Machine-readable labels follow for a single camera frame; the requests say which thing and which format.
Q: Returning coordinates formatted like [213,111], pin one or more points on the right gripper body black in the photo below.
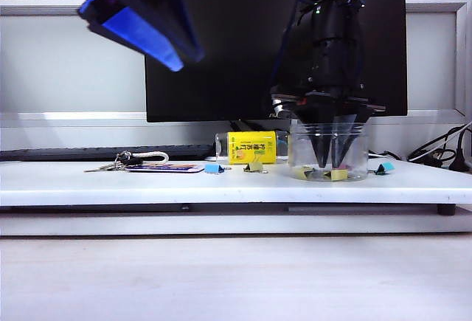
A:
[332,101]

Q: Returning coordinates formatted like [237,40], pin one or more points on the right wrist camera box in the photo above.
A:
[278,105]

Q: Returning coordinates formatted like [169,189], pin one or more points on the teal binder clip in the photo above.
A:
[385,168]

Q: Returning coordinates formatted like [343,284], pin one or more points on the black power plug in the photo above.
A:
[461,158]

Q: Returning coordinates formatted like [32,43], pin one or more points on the white lower base panel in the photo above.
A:
[221,225]

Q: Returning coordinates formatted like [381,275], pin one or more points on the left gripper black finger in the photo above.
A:
[173,14]
[144,37]

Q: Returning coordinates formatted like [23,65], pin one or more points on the black keyboard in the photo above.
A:
[73,153]

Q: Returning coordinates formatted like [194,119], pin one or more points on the printed key card tag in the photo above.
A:
[166,168]

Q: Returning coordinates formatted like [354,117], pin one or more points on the silver keys with black fob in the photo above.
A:
[110,167]

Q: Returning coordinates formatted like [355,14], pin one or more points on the black computer monitor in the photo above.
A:
[228,92]

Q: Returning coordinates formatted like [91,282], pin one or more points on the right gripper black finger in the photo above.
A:
[348,129]
[321,133]

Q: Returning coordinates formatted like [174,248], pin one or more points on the round transparent plastic jar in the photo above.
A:
[354,144]

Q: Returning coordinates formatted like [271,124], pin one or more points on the white desk riser board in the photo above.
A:
[221,188]

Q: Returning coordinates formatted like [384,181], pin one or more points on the blue binder clip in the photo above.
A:
[212,168]

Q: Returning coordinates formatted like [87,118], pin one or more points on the plastic bottle with yellow label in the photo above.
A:
[250,147]

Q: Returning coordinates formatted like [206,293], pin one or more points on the pink binder clip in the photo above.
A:
[347,167]

